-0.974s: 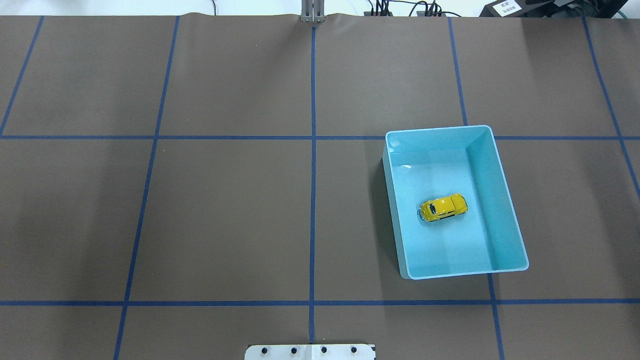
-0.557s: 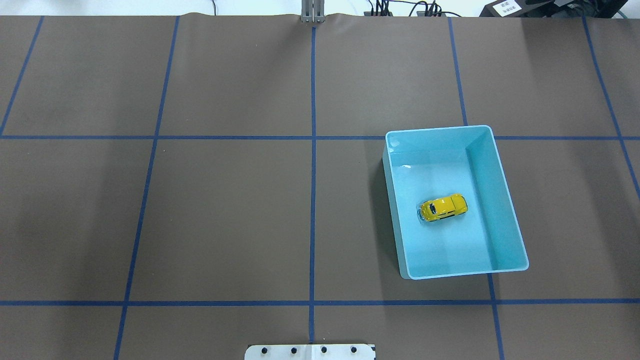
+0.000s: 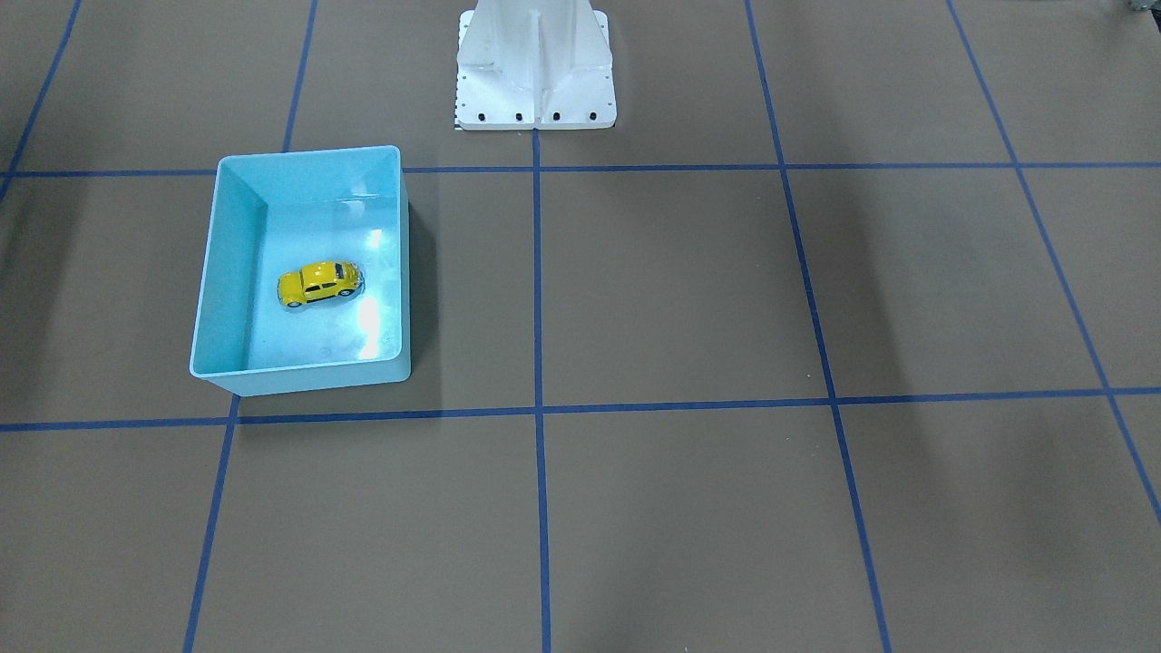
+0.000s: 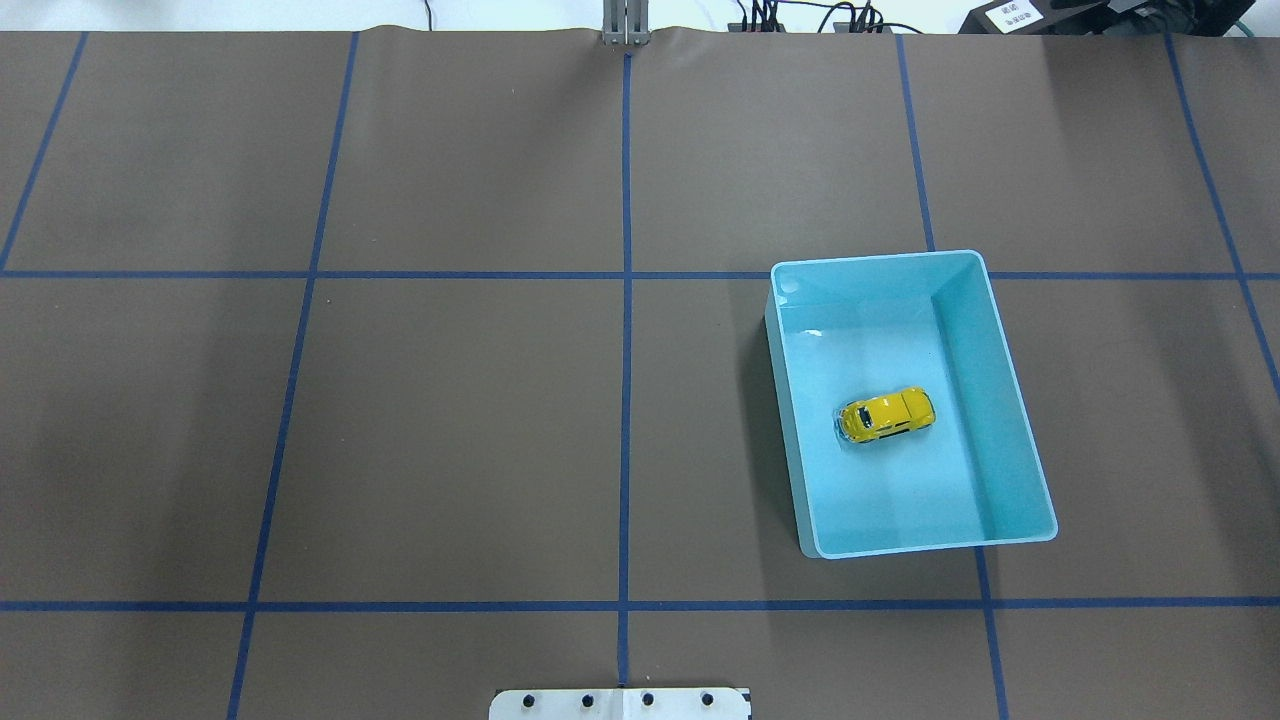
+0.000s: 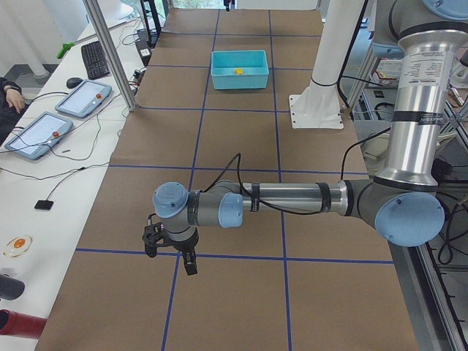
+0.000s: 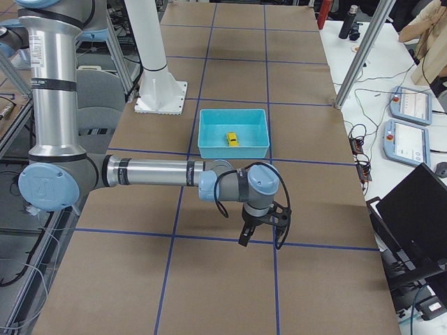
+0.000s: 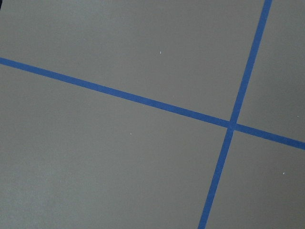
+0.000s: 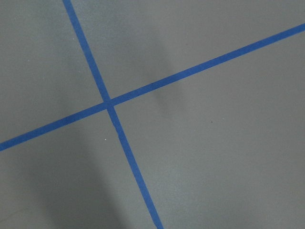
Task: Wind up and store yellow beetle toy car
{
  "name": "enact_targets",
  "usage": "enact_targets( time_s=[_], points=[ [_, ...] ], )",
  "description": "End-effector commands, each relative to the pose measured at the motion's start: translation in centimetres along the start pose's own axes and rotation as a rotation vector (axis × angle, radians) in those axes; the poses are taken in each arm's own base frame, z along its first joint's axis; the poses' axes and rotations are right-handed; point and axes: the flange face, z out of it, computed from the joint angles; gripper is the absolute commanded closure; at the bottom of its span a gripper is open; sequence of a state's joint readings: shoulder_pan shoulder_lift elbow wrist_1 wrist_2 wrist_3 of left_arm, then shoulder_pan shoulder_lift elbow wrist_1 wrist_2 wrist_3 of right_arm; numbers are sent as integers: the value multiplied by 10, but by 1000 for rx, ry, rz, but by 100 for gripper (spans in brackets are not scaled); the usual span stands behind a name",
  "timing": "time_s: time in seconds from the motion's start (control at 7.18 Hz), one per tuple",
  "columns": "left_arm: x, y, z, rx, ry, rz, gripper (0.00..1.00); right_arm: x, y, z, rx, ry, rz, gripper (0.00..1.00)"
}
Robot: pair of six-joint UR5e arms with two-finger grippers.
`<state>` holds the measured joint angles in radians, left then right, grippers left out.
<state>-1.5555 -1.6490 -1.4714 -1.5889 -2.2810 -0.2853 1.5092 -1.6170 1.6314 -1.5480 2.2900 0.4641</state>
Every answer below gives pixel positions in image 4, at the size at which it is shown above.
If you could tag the yellow beetle toy car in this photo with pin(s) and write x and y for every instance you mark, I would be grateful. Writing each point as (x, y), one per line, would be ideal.
(884, 416)

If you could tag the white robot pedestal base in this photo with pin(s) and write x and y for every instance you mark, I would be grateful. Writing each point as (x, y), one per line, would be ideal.
(623, 703)

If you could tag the light blue plastic bin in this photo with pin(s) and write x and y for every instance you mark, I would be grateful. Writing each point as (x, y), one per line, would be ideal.
(841, 330)

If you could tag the aluminium frame post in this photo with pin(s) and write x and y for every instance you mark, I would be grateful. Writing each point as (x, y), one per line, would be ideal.
(626, 23)

